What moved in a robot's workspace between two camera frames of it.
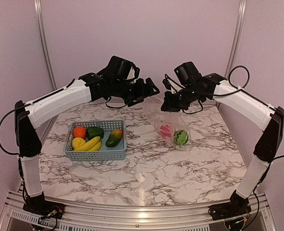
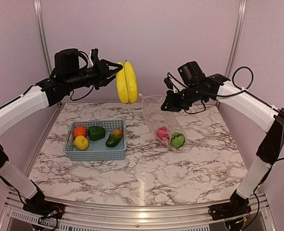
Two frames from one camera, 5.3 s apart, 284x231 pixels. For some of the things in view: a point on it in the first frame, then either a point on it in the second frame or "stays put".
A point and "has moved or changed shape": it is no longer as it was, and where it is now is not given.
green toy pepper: [92, 132] stays put
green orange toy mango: [114, 138] stays put
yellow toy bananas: [79, 144] has moved or changed shape
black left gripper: [142, 92] → [103, 72]
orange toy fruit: [80, 132] stays put
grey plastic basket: [116, 152] stays put
